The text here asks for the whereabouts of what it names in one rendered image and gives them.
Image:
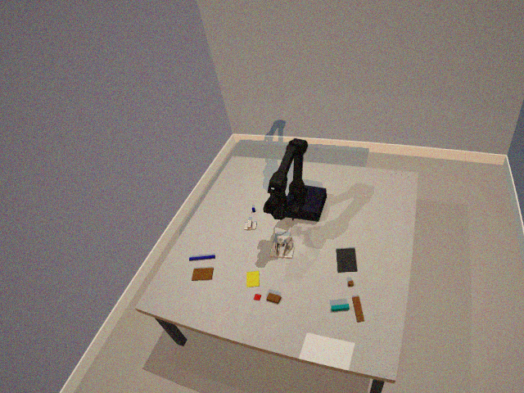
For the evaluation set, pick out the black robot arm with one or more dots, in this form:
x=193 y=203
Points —
x=295 y=150

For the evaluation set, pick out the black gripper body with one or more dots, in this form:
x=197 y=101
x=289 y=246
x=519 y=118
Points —
x=295 y=209

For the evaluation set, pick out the teal block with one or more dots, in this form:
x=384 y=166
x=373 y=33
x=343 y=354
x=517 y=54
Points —
x=340 y=307

